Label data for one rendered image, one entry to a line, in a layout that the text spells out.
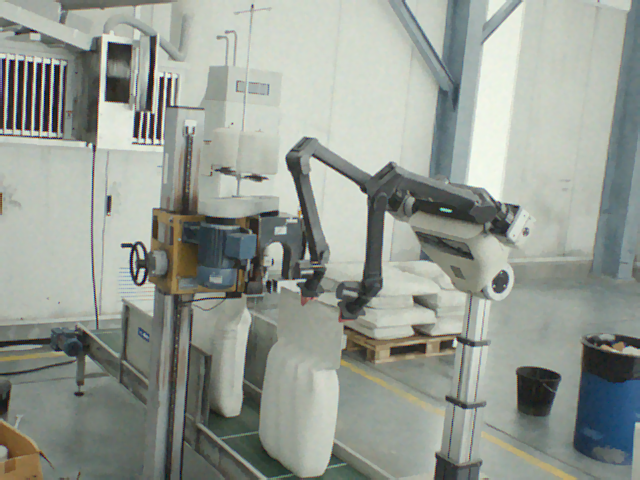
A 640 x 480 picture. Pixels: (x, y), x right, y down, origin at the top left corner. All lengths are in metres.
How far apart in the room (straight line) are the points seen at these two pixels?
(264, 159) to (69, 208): 2.99
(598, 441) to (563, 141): 6.48
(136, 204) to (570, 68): 6.54
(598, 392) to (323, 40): 4.81
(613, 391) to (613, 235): 6.99
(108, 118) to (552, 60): 6.59
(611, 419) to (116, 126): 3.50
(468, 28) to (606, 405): 5.23
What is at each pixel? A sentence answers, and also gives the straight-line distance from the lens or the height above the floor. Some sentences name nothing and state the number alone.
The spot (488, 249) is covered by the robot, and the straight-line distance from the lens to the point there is 2.96.
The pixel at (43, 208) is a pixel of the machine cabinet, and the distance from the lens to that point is 5.81.
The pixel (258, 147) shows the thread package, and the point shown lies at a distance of 3.04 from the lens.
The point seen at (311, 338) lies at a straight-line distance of 3.15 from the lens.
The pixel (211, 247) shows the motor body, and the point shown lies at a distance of 3.02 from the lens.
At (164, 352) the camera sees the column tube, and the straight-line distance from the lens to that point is 3.31.
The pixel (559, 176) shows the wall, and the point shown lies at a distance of 10.87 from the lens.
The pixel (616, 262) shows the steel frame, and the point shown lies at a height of 0.24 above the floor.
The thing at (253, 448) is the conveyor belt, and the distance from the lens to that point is 3.44.
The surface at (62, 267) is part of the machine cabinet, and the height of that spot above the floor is 0.57.
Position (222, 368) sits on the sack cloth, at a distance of 3.69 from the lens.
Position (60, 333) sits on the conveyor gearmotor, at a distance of 4.93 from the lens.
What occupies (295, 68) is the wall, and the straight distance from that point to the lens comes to 8.08.
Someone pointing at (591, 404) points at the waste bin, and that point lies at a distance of 4.86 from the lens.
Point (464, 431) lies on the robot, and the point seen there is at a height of 0.58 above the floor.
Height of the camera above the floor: 1.74
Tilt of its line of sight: 8 degrees down
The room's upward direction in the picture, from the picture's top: 5 degrees clockwise
